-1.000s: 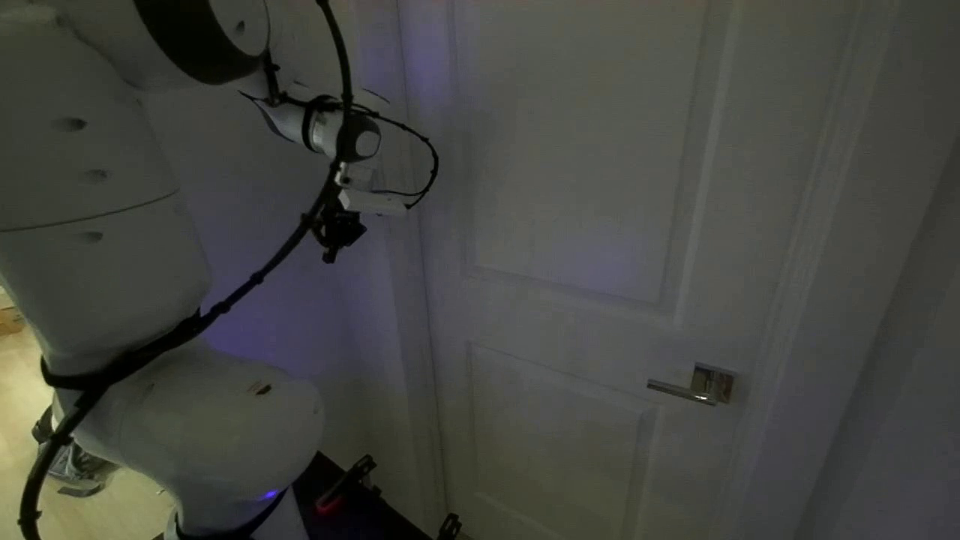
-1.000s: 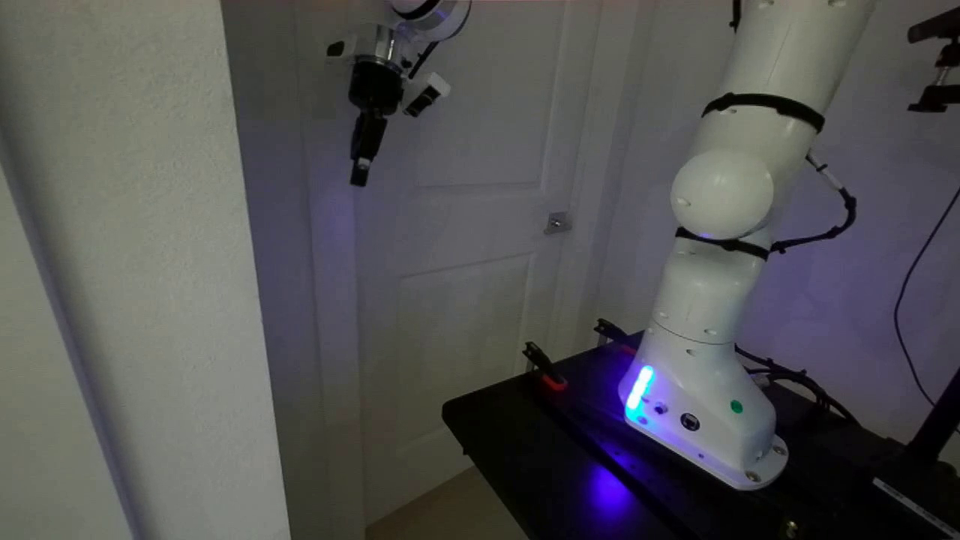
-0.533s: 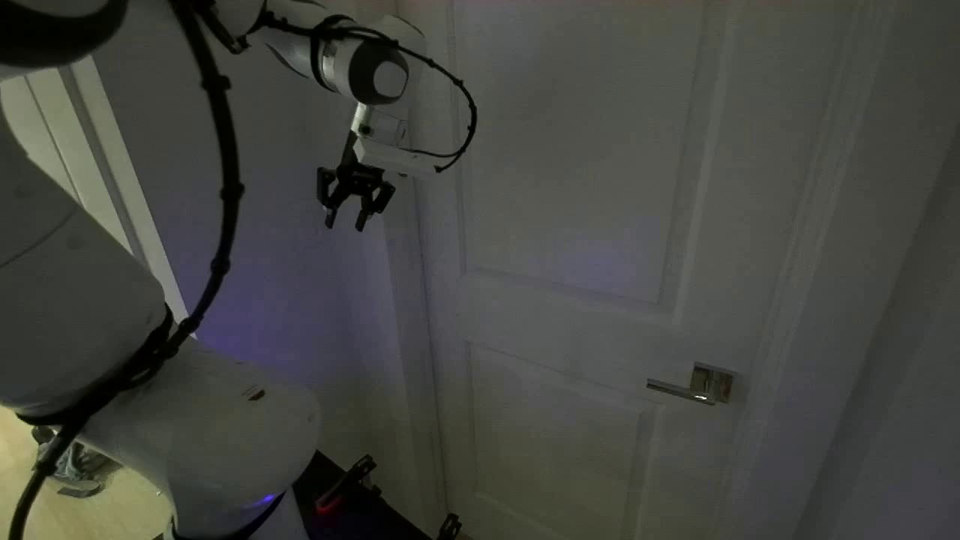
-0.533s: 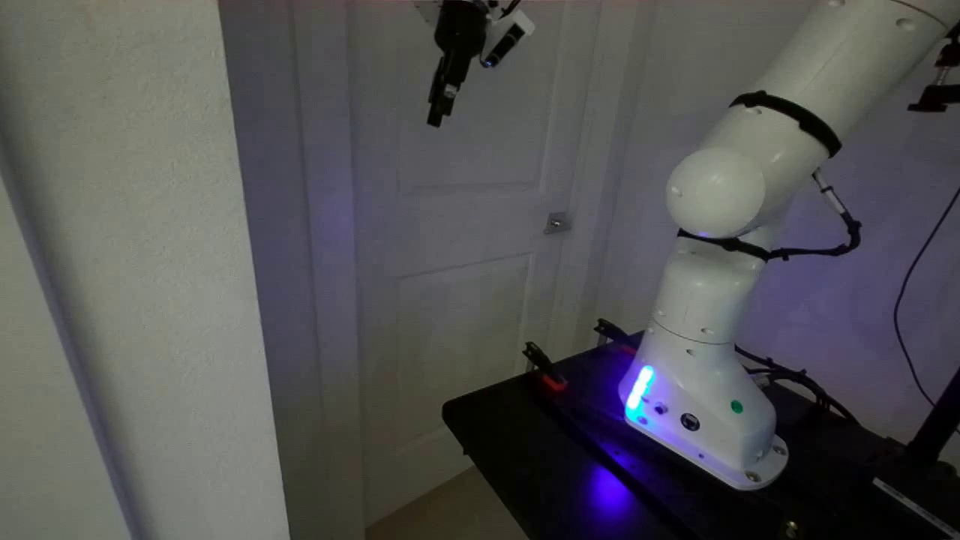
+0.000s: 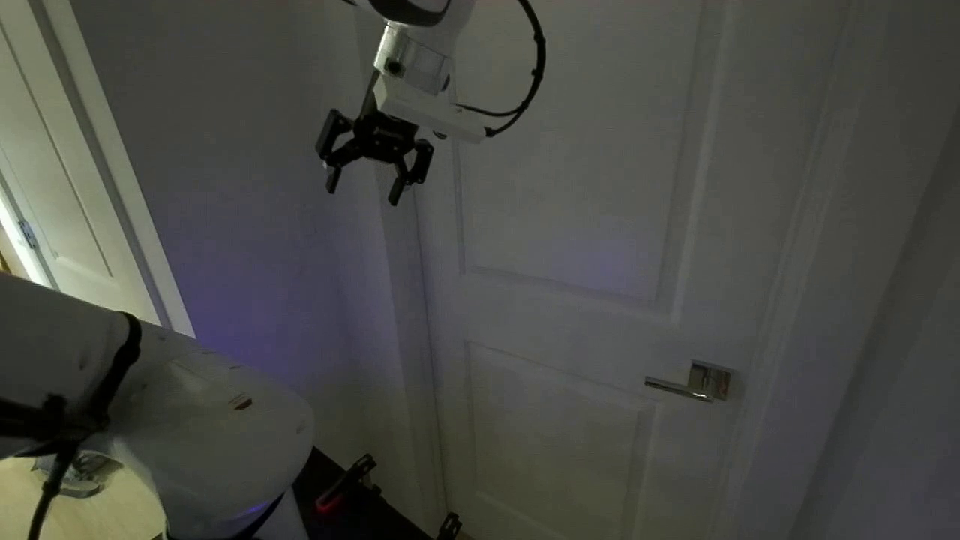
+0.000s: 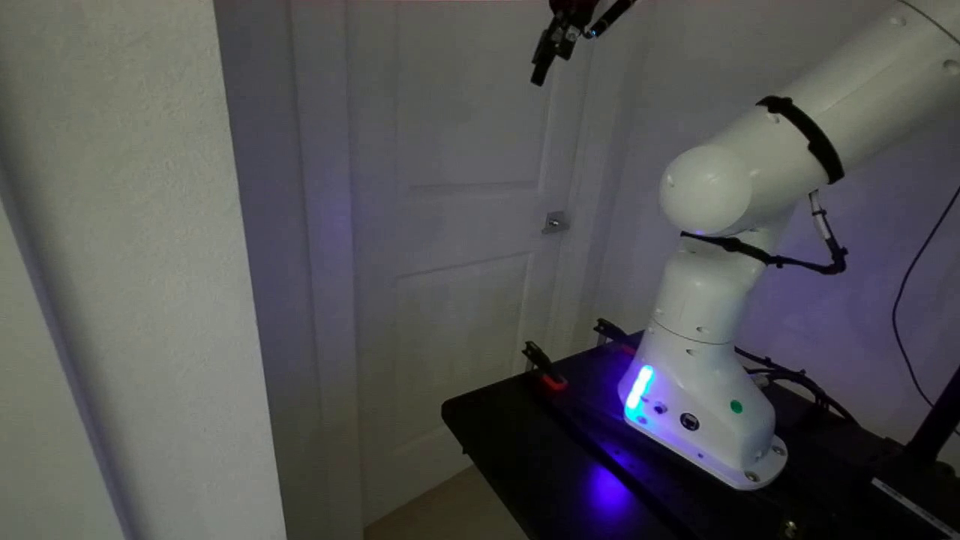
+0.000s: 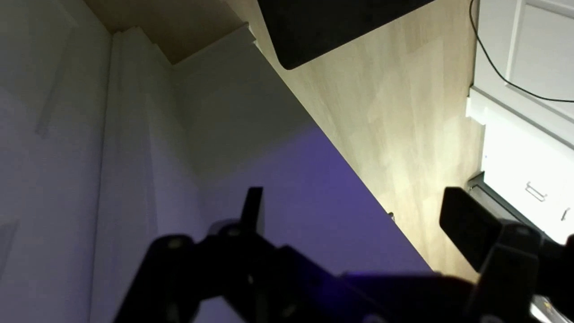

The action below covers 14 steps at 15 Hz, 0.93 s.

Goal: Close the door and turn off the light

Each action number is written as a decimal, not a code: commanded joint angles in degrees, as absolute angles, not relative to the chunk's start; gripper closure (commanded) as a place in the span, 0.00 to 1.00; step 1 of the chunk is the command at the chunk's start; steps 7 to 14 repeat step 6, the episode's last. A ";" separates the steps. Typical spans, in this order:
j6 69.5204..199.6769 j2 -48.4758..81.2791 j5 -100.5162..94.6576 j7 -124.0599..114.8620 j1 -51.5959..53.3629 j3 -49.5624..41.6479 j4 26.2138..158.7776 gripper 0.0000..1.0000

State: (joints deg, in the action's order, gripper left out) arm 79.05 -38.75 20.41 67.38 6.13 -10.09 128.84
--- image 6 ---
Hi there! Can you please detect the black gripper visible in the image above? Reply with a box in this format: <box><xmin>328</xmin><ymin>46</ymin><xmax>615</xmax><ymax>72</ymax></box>
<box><xmin>527</xmin><ymin>0</ymin><xmax>605</xmax><ymax>89</ymax></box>

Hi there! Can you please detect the silver door lever handle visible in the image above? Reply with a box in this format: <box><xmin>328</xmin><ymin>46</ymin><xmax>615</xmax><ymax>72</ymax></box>
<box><xmin>541</xmin><ymin>207</ymin><xmax>573</xmax><ymax>239</ymax></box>

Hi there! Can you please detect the white panel door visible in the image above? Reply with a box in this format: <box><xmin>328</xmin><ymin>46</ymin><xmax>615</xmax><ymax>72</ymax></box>
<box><xmin>293</xmin><ymin>0</ymin><xmax>602</xmax><ymax>523</ymax></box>

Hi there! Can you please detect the black clamp with red grip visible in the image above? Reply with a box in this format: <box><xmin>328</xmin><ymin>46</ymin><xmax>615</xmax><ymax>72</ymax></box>
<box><xmin>591</xmin><ymin>315</ymin><xmax>645</xmax><ymax>361</ymax></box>

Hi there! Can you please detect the black clamp with orange grip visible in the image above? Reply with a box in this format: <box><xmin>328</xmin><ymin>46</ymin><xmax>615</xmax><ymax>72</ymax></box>
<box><xmin>518</xmin><ymin>340</ymin><xmax>573</xmax><ymax>395</ymax></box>

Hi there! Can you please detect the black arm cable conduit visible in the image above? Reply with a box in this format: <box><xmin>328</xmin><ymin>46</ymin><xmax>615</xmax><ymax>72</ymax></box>
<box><xmin>679</xmin><ymin>92</ymin><xmax>851</xmax><ymax>278</ymax></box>

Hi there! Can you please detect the black base cable bundle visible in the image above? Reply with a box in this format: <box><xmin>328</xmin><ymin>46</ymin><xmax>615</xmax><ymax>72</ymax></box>
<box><xmin>731</xmin><ymin>341</ymin><xmax>858</xmax><ymax>424</ymax></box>

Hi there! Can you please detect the thin black wall cable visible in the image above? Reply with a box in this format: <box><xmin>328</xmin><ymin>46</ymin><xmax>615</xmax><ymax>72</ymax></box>
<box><xmin>892</xmin><ymin>185</ymin><xmax>960</xmax><ymax>404</ymax></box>

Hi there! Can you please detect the black camera stand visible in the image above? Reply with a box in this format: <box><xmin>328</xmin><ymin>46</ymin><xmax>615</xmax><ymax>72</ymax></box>
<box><xmin>856</xmin><ymin>364</ymin><xmax>960</xmax><ymax>540</ymax></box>

